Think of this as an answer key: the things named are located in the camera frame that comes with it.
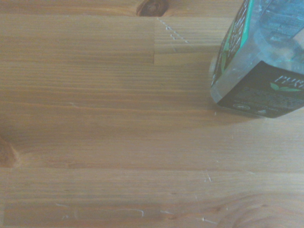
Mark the clear plastic-wrapped tea box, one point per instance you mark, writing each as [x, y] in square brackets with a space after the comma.
[259, 59]

